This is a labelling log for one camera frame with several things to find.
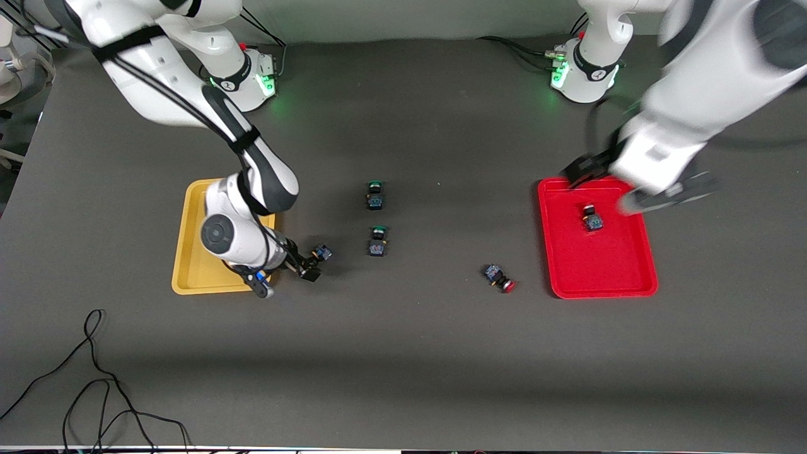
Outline thin black loose cable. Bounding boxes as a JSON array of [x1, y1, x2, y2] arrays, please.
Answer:
[[0, 308, 193, 454]]

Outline red plastic tray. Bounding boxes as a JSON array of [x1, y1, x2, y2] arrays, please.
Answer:
[[538, 175, 659, 300]]

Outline black right arm base cables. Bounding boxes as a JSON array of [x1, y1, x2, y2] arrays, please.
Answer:
[[238, 6, 288, 81]]

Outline yellow plastic tray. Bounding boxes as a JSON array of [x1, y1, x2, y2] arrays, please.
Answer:
[[171, 178, 279, 296]]

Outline black left arm base cables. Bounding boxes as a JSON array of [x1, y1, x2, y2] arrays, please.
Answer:
[[476, 16, 588, 71]]

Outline white background frame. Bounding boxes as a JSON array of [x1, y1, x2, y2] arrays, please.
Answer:
[[0, 13, 57, 172]]

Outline black arm base cables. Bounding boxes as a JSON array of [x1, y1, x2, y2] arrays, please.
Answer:
[[476, 16, 588, 71], [238, 6, 288, 81]]

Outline red push button switch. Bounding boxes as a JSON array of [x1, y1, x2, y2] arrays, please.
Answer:
[[581, 202, 604, 234], [483, 263, 516, 294]]

